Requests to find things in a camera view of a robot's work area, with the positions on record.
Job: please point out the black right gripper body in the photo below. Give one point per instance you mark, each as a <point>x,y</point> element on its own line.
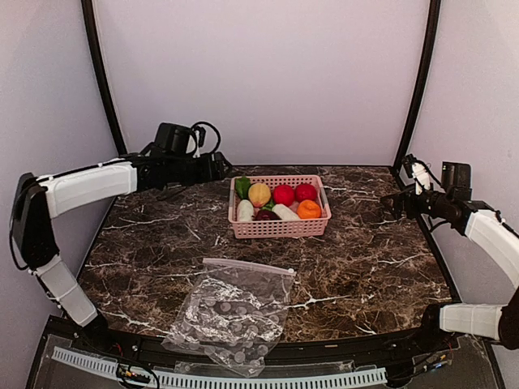
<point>414,210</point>

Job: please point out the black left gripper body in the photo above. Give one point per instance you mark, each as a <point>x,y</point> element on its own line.
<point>182,173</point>

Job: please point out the pink plastic basket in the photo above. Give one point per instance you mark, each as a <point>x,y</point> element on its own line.
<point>280,228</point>

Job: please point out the yellow peach toy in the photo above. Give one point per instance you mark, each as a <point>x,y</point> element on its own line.
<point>259,194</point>

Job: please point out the dark purple fruit toy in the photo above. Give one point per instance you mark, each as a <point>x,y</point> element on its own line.
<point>265,214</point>

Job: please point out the red tomato toy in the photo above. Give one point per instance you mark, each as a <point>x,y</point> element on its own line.
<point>283,194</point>

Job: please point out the clear zip top bag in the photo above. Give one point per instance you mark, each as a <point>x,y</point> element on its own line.
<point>235,314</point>

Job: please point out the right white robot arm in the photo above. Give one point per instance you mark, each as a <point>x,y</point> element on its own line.
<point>485,227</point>

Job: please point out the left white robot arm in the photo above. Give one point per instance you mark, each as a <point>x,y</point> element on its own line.
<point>39,200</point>

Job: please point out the white radish with green leaf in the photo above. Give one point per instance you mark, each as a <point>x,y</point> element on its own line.
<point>245,209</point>

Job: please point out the orange tangerine toy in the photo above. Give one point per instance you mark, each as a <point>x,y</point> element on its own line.
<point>309,209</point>

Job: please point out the red apple toy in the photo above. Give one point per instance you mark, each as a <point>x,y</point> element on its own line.
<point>305,191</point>

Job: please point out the white radish toy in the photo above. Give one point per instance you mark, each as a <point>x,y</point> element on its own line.
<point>284,212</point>

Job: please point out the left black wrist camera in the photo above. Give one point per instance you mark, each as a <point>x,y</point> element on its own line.
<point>176,140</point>

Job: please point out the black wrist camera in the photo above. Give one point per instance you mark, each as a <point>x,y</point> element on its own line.
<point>455,175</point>
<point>176,140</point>

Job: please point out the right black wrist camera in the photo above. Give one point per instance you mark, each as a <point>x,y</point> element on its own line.
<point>455,175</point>

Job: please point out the white slotted cable duct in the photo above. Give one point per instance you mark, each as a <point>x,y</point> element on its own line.
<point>160,378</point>

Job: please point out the left black frame post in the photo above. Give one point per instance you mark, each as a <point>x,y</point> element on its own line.
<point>94,46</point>

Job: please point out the black frame post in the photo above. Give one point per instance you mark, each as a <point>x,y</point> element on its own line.
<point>433,18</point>
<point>94,46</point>

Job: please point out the right black frame post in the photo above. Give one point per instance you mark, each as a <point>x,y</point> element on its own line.
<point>433,18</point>

